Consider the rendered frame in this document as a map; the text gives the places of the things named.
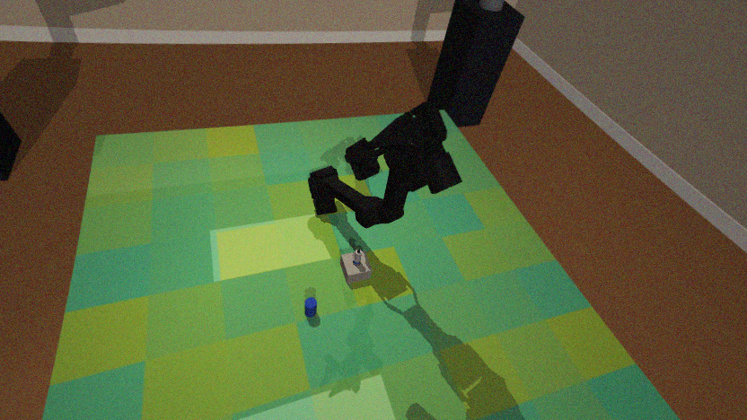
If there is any dark blue cylinder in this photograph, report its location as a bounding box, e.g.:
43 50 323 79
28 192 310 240
305 297 317 318

